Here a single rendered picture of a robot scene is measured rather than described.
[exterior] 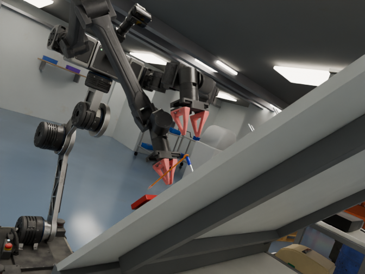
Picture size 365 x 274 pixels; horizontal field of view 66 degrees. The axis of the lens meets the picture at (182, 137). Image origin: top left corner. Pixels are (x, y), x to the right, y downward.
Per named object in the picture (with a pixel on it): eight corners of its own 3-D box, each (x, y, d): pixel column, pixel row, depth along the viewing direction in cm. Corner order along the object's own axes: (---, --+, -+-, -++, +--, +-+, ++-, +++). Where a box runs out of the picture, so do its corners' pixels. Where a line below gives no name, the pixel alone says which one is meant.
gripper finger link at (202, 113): (211, 135, 83) (209, 105, 84) (193, 132, 78) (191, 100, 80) (195, 139, 88) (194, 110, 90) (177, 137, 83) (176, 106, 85)
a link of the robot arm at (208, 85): (160, 86, 91) (168, 60, 90) (184, 94, 99) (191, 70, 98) (186, 93, 83) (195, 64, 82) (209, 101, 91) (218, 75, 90)
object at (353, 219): (285, 203, 161) (289, 192, 160) (304, 204, 187) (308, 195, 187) (347, 233, 139) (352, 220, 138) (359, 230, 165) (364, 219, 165)
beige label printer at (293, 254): (264, 269, 162) (276, 237, 161) (276, 262, 179) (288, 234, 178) (317, 304, 143) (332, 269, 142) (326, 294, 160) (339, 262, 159)
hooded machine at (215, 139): (201, 187, 653) (224, 129, 645) (222, 200, 603) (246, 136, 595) (178, 184, 602) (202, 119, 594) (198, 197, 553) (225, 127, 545)
